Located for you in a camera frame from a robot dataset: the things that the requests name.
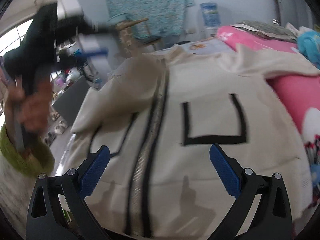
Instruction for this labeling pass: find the teal patterned hanging cloth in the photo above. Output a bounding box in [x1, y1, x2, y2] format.
[106, 0, 195, 36]

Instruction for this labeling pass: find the grey green pillow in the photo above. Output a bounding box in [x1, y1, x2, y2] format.
[231, 21, 297, 43]

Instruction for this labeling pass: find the green knit sleeve cuff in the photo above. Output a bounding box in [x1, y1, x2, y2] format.
[1, 125, 55, 178]

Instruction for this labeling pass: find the pink floral blanket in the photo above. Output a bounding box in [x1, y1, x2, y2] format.
[217, 25, 319, 206]

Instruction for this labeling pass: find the blue patterned clothing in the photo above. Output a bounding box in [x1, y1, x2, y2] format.
[297, 30, 320, 69]

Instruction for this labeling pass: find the person left hand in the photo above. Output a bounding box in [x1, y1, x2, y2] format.
[4, 76, 52, 134]

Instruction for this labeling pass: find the cream zip-up jacket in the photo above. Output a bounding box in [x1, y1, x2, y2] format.
[66, 45, 319, 239]

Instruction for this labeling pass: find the wooden chair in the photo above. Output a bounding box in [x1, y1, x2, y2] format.
[116, 18, 163, 53]

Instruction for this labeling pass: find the blue water bottle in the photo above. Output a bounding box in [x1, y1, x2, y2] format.
[200, 2, 219, 27]

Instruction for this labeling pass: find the floral bed sheet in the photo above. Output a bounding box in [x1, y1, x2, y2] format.
[150, 37, 235, 56]

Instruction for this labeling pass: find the white water dispenser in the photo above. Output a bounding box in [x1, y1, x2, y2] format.
[204, 27, 219, 38]

